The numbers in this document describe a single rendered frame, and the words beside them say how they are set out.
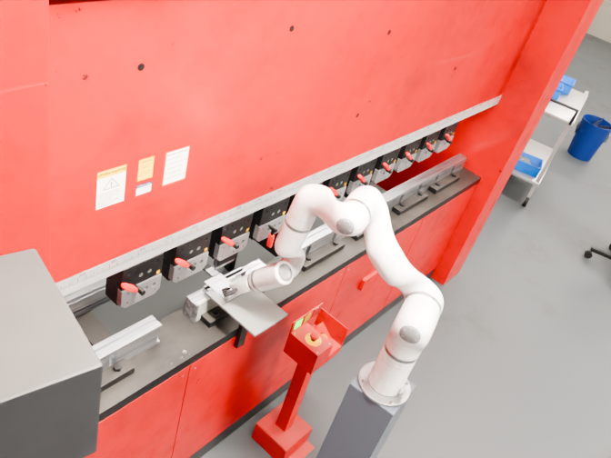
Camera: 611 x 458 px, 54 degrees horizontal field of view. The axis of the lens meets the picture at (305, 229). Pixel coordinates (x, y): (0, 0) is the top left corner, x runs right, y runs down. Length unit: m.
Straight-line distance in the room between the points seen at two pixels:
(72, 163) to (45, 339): 0.72
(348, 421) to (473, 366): 1.81
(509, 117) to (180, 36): 2.65
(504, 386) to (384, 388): 1.92
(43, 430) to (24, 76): 0.54
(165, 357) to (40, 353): 1.42
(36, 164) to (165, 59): 0.49
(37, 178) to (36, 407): 0.49
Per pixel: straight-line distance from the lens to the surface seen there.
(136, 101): 1.53
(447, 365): 3.89
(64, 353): 0.84
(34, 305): 0.90
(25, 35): 1.05
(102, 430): 2.18
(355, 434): 2.31
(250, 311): 2.27
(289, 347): 2.60
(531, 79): 3.78
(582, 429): 4.08
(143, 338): 2.19
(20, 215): 1.22
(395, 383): 2.12
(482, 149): 3.97
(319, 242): 2.78
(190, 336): 2.32
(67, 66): 1.38
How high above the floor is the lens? 2.60
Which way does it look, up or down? 36 degrees down
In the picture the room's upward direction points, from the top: 17 degrees clockwise
